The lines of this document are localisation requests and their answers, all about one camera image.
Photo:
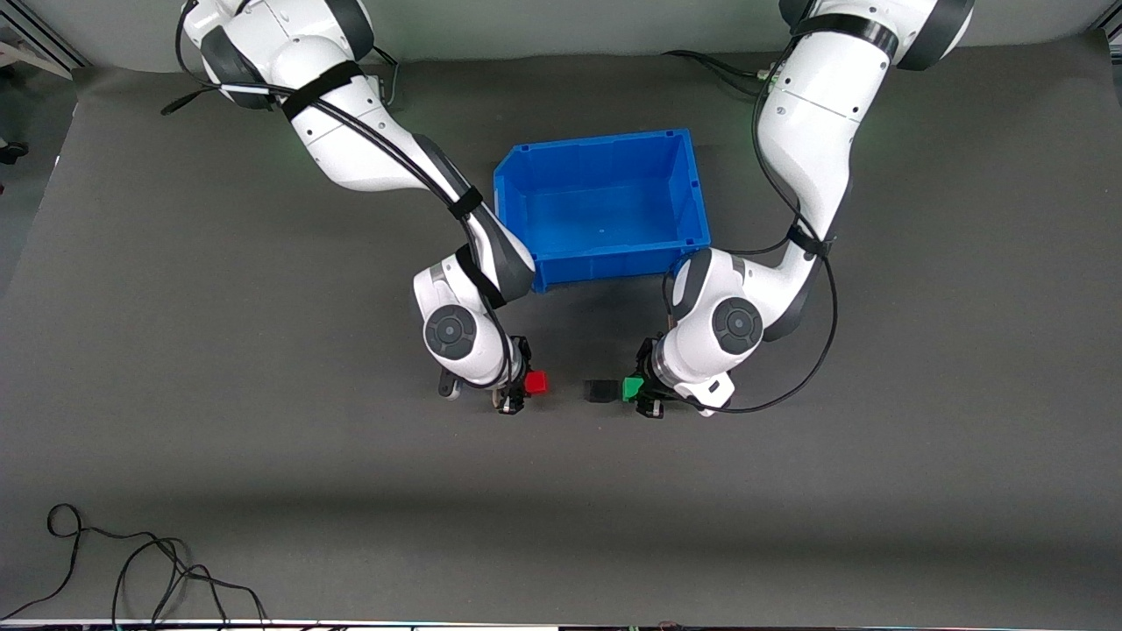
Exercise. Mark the red cube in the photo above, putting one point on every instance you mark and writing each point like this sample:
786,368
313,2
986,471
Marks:
536,383

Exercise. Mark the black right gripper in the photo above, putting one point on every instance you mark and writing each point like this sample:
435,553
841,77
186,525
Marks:
515,386

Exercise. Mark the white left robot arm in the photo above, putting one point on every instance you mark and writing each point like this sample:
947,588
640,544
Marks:
815,131

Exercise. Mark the aluminium frame rail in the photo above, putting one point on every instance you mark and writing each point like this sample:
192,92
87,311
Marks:
39,44

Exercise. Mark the black cube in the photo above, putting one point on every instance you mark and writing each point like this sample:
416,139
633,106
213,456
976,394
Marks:
600,391

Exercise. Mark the green cube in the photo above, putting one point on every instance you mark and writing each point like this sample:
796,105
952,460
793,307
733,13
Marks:
633,389

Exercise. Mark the blue plastic storage bin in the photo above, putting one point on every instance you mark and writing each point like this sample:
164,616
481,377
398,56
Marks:
614,202

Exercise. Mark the black floor object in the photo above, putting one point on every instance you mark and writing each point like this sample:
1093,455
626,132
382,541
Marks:
12,152

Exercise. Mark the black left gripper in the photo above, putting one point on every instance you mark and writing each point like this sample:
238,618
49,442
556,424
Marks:
647,391

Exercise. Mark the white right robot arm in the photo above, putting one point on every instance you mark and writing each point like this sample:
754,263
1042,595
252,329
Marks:
351,149

